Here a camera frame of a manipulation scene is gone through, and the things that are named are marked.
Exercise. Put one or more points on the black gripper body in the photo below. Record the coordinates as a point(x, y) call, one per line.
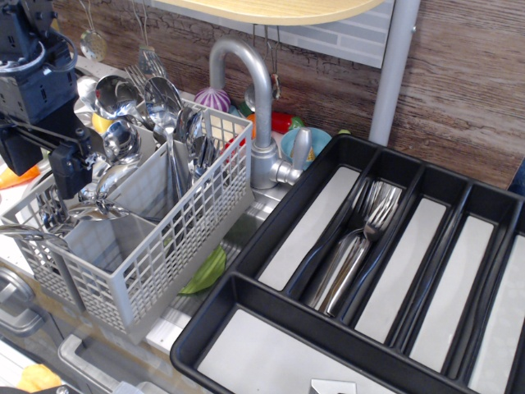
point(44, 101)

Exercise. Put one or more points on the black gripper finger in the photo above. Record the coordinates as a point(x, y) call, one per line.
point(69, 170)

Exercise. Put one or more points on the silver fork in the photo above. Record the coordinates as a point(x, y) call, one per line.
point(53, 212)
point(137, 77)
point(381, 210)

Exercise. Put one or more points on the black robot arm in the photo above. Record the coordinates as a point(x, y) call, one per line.
point(29, 41)

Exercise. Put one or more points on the grey plastic cutlery basket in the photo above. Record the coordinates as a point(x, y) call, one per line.
point(124, 272)

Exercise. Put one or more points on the silver fork behind spoons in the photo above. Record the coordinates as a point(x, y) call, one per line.
point(137, 77)

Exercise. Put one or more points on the silver forks stack in tray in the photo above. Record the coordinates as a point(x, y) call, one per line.
point(343, 245)

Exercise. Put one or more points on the black cutlery tray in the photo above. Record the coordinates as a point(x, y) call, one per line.
point(437, 306)

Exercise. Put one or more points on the silver spoon low front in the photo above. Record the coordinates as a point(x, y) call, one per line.
point(100, 207)

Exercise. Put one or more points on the yellow toy lemon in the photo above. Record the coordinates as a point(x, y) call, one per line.
point(100, 124)

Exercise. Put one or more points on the silver spoon middle left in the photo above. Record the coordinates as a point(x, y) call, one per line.
point(121, 143)

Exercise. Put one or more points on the silver spoon far left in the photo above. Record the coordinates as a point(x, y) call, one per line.
point(86, 86)

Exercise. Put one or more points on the orange toy carrot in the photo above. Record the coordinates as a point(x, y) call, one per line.
point(10, 179)

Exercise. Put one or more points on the large silver spoon left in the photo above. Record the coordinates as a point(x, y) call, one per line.
point(116, 98)

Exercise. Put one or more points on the large silver spoon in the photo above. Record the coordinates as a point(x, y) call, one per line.
point(163, 104)
point(116, 98)

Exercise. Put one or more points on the hanging silver skimmer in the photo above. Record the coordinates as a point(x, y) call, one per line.
point(92, 44)

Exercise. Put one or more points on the large silver spoon centre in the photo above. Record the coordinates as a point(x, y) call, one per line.
point(163, 104)

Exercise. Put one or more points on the hanging silver spatula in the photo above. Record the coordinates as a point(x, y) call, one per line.
point(149, 62)

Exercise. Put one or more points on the silver spoons in right compartment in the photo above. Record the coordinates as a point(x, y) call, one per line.
point(202, 151)

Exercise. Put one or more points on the purple toy onion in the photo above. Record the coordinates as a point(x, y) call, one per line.
point(217, 99)

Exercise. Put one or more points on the green toy leaf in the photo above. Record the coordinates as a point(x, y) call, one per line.
point(207, 274)

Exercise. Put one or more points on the yellow toy bottom left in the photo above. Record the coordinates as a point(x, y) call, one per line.
point(38, 377)

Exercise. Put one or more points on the red toy pepper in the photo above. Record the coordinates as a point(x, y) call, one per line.
point(284, 122)

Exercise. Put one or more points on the light wooden shelf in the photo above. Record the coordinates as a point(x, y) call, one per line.
point(280, 12)

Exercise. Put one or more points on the light blue toy bowl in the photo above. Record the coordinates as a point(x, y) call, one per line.
point(320, 139)

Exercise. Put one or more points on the grey metal pole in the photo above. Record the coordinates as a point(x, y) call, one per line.
point(402, 29)

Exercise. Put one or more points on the silver faucet handle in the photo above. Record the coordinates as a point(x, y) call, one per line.
point(301, 148)

